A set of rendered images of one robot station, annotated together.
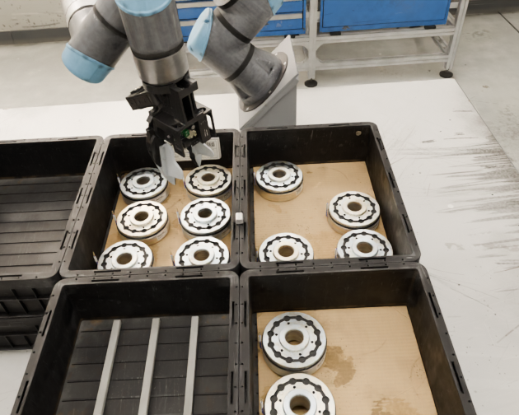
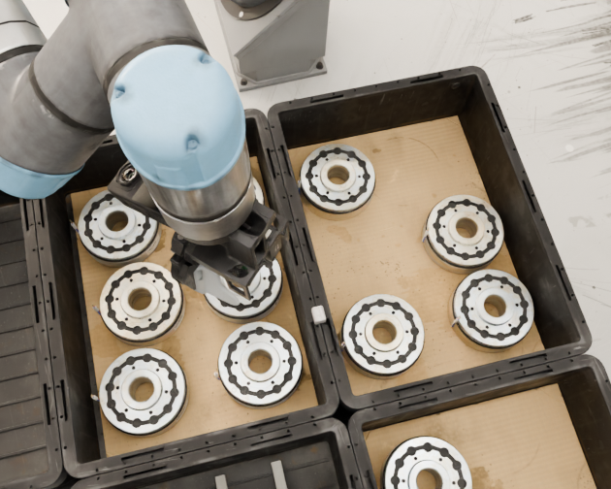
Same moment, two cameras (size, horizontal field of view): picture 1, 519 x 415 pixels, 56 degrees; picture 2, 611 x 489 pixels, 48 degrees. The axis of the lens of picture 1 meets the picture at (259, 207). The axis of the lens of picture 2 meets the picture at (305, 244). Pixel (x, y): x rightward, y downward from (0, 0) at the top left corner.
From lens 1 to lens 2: 0.47 m
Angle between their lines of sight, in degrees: 27
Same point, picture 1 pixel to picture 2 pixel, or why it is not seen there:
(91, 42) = (45, 152)
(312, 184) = (387, 177)
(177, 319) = (248, 467)
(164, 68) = (225, 224)
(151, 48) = (206, 213)
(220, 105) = not seen: outside the picture
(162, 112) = not seen: hidden behind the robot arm
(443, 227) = (563, 189)
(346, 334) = (487, 446)
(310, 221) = (400, 253)
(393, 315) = (543, 403)
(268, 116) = (282, 29)
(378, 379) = not seen: outside the picture
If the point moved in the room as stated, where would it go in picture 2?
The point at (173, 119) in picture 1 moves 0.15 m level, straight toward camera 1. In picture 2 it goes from (227, 256) to (304, 418)
